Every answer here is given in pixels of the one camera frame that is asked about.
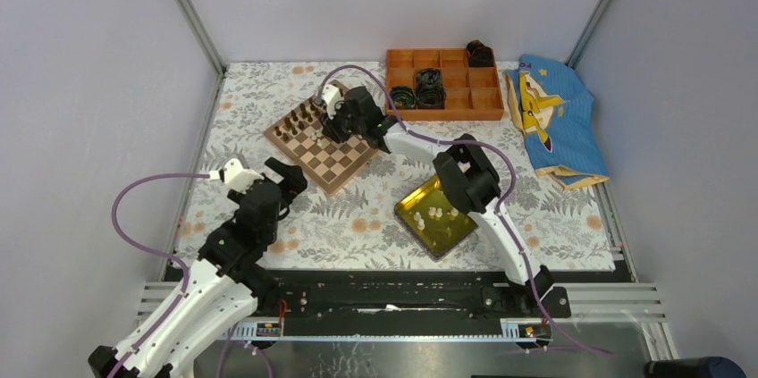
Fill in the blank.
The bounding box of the wooden chess board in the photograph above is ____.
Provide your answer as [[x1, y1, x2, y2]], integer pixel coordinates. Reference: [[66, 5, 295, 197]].
[[264, 97, 377, 195]]

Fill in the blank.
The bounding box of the black rolled strap corner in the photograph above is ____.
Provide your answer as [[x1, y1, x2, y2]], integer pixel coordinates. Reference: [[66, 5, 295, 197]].
[[466, 40, 495, 68]]

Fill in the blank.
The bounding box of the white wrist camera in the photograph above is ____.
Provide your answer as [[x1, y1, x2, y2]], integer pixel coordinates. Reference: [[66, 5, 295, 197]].
[[208, 158, 264, 194], [321, 83, 342, 119]]

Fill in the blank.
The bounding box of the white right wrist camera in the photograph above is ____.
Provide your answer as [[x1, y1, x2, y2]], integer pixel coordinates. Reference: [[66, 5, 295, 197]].
[[321, 83, 342, 119]]

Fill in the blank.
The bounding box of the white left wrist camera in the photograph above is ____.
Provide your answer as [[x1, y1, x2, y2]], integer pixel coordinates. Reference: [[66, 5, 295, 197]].
[[208, 158, 264, 194]]

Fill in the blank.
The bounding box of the orange compartment tray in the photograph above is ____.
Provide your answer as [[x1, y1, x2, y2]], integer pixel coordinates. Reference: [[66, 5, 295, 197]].
[[385, 48, 506, 122]]

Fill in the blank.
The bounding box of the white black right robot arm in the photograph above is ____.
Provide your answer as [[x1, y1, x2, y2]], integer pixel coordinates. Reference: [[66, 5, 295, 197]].
[[315, 84, 554, 317]]

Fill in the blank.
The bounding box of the black rolled strap centre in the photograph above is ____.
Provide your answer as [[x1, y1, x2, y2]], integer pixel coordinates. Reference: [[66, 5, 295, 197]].
[[413, 67, 448, 111]]

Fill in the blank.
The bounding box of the gold metal tin tray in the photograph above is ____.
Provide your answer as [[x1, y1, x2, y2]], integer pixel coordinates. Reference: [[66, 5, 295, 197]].
[[394, 176, 478, 261]]

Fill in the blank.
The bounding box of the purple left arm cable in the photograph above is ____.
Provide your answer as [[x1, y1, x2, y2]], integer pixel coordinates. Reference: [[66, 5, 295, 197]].
[[103, 172, 229, 378]]

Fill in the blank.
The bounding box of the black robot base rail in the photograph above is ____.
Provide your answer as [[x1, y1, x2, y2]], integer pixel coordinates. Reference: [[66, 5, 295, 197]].
[[252, 270, 571, 338]]

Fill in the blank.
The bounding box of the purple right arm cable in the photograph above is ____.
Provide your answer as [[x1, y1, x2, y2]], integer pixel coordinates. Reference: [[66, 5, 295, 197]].
[[316, 64, 617, 358]]

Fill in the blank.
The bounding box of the dark blue cylinder object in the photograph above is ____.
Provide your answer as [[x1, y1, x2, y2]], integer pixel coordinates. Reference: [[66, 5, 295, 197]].
[[643, 357, 746, 378]]

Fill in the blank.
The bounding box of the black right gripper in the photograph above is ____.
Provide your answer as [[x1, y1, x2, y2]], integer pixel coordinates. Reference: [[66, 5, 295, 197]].
[[318, 101, 366, 146]]

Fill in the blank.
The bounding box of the blue pikachu cloth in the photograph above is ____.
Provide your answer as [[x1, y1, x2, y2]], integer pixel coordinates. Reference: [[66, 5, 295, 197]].
[[504, 55, 610, 189]]

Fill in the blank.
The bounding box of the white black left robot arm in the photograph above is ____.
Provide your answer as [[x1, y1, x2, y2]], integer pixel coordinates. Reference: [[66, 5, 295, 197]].
[[88, 157, 307, 377]]

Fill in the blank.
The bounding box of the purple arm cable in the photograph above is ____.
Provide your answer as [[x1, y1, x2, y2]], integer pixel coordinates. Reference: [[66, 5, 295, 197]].
[[103, 172, 229, 378], [316, 64, 617, 358]]

